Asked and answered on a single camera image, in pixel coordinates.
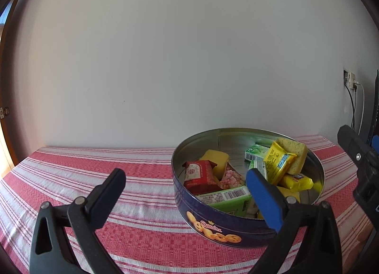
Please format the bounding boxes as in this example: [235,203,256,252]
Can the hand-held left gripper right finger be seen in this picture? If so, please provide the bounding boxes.
[246,168,342,274]

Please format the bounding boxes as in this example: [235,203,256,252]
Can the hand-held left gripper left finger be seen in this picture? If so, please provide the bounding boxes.
[29,168,126,274]

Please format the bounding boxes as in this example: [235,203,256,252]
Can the pink printed snack packet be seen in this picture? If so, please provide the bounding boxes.
[219,163,248,190]

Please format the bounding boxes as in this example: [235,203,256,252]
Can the white green tissue pack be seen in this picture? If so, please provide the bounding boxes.
[195,186,252,217]

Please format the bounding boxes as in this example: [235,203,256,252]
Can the small yellow snack packet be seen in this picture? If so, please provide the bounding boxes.
[280,173,314,191]

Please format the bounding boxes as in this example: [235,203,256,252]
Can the large yellow snack packet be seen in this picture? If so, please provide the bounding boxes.
[263,140,298,186]

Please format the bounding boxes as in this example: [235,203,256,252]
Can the speckled yellow sponge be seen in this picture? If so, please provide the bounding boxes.
[277,137,308,175]

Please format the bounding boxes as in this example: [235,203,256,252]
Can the plain yellow sponge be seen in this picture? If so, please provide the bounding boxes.
[199,149,230,178]

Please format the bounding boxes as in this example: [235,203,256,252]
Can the red snack packet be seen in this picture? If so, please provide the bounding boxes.
[182,160,221,195]

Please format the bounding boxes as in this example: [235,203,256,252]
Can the blue round cookie tin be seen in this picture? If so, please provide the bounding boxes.
[171,128,325,248]

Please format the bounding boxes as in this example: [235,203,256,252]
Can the black monitor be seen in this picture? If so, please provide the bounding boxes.
[365,68,379,147]

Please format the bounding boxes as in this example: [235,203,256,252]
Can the red white striped tablecloth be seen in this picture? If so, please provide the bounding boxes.
[0,134,374,274]

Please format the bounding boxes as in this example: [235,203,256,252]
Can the wooden door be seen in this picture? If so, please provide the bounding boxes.
[0,0,18,174]

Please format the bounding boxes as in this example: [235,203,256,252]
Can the black cable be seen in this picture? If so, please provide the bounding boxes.
[345,83,356,131]

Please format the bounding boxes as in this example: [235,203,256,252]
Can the white cable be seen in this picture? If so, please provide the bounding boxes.
[357,82,365,135]

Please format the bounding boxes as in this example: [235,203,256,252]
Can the wall socket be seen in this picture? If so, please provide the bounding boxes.
[343,68,359,89]

